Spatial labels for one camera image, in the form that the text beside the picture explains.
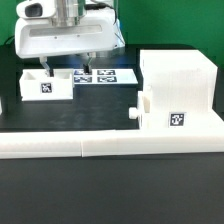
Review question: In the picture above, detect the white L-shaped fence rail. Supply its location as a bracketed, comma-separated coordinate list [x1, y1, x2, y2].
[0, 112, 224, 159]

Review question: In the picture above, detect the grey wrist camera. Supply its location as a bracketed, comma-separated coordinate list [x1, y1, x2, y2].
[16, 0, 56, 19]

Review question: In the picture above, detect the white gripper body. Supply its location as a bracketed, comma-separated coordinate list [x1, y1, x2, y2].
[15, 14, 117, 59]

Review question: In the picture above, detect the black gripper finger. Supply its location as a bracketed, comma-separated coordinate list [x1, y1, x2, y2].
[83, 52, 96, 74]
[39, 57, 53, 77]

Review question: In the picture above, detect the white drawer cabinet box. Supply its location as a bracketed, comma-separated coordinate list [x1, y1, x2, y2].
[140, 50, 220, 129]

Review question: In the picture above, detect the white fiducial marker sheet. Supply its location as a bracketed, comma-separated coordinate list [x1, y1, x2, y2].
[74, 69, 138, 85]

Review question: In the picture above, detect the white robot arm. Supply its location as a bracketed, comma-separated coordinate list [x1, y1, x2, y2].
[15, 0, 125, 76]

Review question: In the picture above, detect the white front drawer with knob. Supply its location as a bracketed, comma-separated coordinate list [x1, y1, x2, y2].
[129, 86, 152, 130]

